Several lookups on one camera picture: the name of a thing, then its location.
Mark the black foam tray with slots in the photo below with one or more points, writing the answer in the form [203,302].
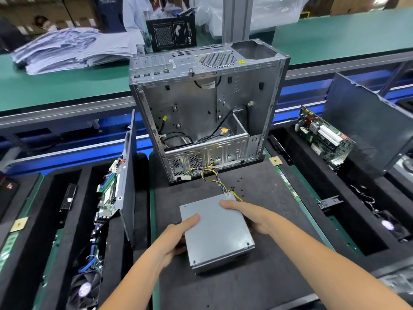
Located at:
[45,255]

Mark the long green memory strip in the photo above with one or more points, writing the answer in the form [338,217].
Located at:
[46,268]
[16,242]

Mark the dark grey case side panel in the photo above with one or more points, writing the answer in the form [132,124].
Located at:
[128,184]

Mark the person's left hand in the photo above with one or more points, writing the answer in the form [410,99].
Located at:
[174,240]

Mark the green board with white parts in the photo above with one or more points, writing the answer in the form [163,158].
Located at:
[324,137]

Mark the stack of brown cardboard boxes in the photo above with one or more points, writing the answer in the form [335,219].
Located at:
[32,9]

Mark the black cooler fan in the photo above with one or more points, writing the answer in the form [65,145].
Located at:
[84,288]

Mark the silver metal computer case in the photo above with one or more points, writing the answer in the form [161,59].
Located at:
[206,100]

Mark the black foam work mat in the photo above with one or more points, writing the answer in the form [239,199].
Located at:
[297,255]

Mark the person's left forearm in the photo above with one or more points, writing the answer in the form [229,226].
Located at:
[135,287]

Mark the black foam tray with recess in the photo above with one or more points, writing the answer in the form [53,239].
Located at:
[355,203]

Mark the scattered small black screws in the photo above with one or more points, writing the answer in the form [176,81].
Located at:
[237,188]

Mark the person's right hand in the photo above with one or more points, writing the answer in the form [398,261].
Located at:
[255,217]

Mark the large black metal panel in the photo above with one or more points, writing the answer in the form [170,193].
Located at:
[374,122]

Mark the grey metal conveyor rail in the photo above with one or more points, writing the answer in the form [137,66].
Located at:
[64,111]

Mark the small black metal bracket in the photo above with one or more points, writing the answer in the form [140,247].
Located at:
[329,202]

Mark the clear plastic bag pile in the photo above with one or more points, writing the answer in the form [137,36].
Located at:
[277,13]

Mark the small black lit fan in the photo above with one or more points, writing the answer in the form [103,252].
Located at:
[388,224]

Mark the small black rectangular component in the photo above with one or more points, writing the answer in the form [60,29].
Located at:
[68,197]

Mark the stack of grey paper sheets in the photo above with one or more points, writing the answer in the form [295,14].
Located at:
[71,51]

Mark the green motherboard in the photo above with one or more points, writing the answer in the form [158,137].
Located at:
[108,190]

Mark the person's right forearm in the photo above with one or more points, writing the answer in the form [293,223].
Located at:
[335,274]

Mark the small beige square chip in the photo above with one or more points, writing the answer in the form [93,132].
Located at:
[19,224]
[275,160]

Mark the grey metal post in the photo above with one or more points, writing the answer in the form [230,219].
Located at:
[237,16]

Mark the grey round metal part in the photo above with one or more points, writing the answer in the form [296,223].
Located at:
[406,168]

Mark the green conveyor belt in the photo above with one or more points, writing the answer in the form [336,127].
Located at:
[64,87]

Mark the grey power supply unit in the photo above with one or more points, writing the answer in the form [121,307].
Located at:
[216,229]

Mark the black cardboard box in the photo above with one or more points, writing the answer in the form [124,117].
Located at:
[171,32]

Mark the black rectangular device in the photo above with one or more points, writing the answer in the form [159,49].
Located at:
[8,197]

